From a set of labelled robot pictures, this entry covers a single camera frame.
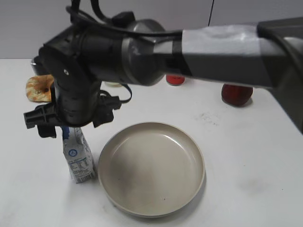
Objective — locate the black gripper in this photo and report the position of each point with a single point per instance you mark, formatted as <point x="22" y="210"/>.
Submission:
<point x="73" y="105"/>

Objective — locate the white blue milk carton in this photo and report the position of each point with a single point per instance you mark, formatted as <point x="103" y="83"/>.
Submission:
<point x="77" y="154"/>

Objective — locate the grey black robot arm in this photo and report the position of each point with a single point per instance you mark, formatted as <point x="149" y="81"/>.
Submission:
<point x="268" y="54"/>

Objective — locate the beige round ceramic plate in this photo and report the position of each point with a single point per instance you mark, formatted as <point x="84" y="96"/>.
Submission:
<point x="151" y="169"/>

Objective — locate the white peeled egg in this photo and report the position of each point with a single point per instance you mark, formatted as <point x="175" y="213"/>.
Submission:
<point x="113" y="84"/>

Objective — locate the brown glazed bagel bread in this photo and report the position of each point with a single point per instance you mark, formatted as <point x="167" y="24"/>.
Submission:
<point x="38" y="88"/>

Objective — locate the red soda can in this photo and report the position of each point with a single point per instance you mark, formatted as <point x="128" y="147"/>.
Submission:
<point x="175" y="80"/>

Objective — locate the dark red wax apple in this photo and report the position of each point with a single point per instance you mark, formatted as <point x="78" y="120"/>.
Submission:
<point x="236" y="95"/>

